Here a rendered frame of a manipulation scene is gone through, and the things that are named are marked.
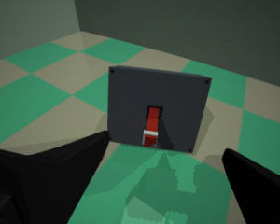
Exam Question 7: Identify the dark grey sloped panel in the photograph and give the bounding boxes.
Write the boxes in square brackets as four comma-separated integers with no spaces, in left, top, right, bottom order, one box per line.
[107,65,212,153]

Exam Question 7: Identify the red peg with white band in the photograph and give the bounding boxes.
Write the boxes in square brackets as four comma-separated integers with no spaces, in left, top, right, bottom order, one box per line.
[142,107,159,147]

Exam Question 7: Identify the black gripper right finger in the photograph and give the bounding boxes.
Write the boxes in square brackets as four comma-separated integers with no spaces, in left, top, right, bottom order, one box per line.
[222,148,280,224]

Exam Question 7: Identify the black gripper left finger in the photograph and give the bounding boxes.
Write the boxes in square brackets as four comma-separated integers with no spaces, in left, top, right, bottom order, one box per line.
[0,131,109,224]

